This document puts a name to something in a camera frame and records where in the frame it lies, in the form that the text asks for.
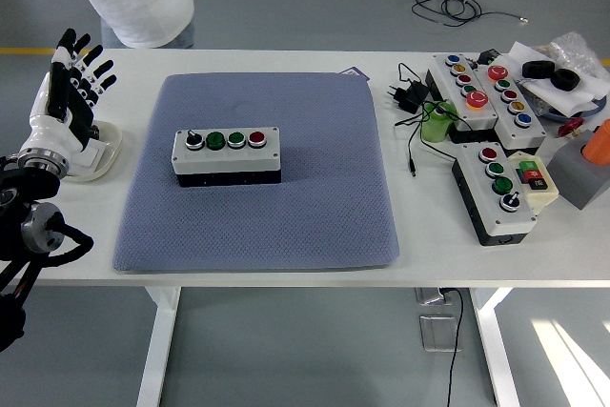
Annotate clear bubble wrap bag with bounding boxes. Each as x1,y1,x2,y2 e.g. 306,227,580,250
542,31,606,82

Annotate grey floor socket box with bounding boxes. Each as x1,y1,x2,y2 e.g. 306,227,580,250
414,287,461,306

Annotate white oval dish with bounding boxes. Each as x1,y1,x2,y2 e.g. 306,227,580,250
61,121,124,183

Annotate black power adapter plug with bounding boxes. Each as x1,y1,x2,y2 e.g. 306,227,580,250
386,80,429,115

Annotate coiled black floor cable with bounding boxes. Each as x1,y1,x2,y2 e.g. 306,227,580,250
410,0,530,27

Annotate cream switch green red keys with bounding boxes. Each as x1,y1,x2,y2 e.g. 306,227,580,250
507,149,559,212

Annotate red valve handle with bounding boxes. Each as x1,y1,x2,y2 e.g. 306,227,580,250
559,116,586,137

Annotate grey block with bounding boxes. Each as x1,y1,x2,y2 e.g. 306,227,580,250
546,130,610,211

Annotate black cable under table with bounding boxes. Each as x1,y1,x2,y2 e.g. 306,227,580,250
440,287,466,407

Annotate white wall switch plate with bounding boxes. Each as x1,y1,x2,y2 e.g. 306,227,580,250
75,138,109,170

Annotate white foam sheet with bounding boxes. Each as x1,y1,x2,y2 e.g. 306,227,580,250
507,40,610,112

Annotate blue round plate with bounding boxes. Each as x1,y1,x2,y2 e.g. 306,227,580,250
540,92,609,120

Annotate grey floor socket plate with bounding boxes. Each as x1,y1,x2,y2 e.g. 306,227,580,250
418,314,464,354

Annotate five-button box plain red stop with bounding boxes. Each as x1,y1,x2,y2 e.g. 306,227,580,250
471,63,548,151

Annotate grey-blue honeycomb mat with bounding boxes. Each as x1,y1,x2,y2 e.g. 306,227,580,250
112,71,400,274

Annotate five-button box yellow-ringed stop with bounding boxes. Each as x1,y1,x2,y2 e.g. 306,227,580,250
425,53,499,134

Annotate four-button white control box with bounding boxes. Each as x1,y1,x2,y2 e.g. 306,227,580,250
451,142,539,247
171,127,282,189

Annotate black adapter cord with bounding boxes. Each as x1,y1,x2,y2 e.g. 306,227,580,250
394,62,471,177

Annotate orange cylinder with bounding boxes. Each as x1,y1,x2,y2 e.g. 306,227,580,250
580,119,610,164

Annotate white table leg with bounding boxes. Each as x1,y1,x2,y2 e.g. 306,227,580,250
135,286,182,407
469,287,520,407

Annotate green plastic bottle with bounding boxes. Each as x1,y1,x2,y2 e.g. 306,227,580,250
419,100,458,144

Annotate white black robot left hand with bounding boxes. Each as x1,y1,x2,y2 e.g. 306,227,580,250
18,28,118,160

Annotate purple edged card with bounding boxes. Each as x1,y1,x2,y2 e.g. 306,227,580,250
338,66,372,82

